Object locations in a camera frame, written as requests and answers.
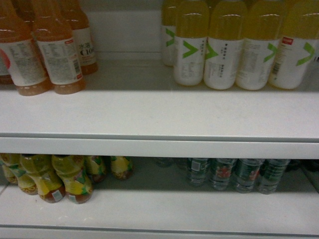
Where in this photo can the yellow tea bottle back right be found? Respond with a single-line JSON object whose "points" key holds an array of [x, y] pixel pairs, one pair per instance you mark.
{"points": [[122, 167]]}

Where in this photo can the white upper shelf board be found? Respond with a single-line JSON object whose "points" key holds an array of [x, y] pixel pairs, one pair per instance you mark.
{"points": [[135, 108]]}

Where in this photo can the white shelf board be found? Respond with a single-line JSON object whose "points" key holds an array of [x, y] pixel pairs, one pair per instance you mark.
{"points": [[135, 108], [114, 214]]}

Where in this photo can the water bottle under shelf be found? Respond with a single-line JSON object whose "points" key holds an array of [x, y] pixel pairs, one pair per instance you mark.
{"points": [[220, 172], [271, 173], [246, 172], [197, 170]]}

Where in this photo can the orange juice bottle far left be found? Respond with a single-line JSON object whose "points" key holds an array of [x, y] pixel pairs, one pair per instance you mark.
{"points": [[19, 53]]}

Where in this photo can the orange juice bottle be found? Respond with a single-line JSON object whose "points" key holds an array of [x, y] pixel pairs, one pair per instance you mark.
{"points": [[19, 53], [79, 23], [57, 46]]}

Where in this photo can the yellow tea bottle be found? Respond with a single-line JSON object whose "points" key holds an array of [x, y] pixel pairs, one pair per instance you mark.
{"points": [[25, 182], [72, 171], [39, 167], [9, 163], [122, 167], [95, 167]]}

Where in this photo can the yellow drink bottle back left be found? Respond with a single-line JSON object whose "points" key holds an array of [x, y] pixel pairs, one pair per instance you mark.
{"points": [[167, 30]]}

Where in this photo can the yellow tea bottle back middle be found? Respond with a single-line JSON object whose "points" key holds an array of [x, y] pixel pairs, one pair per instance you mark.
{"points": [[95, 167]]}

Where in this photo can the white lower shelf board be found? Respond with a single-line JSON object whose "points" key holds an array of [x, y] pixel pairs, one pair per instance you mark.
{"points": [[114, 214]]}

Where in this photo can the orange juice bottle back right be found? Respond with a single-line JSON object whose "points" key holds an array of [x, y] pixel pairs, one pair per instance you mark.
{"points": [[79, 23]]}

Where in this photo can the orange juice bottle front middle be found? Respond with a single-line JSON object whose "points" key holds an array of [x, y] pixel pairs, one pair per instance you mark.
{"points": [[57, 46]]}

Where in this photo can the yellow drink bottle far right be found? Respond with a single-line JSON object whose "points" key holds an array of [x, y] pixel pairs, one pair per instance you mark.
{"points": [[300, 38]]}

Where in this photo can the yellow tea bottle far left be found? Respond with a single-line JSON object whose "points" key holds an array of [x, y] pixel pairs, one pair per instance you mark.
{"points": [[9, 163]]}

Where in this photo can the yellow tea bottle front right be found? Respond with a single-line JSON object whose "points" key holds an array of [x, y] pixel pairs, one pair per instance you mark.
{"points": [[72, 171]]}

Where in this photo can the yellow drink bottle green chevron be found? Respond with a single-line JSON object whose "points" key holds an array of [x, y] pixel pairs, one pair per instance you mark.
{"points": [[192, 23]]}

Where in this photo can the yellow tea bottle front left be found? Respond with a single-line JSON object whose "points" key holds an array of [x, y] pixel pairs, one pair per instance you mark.
{"points": [[39, 167]]}

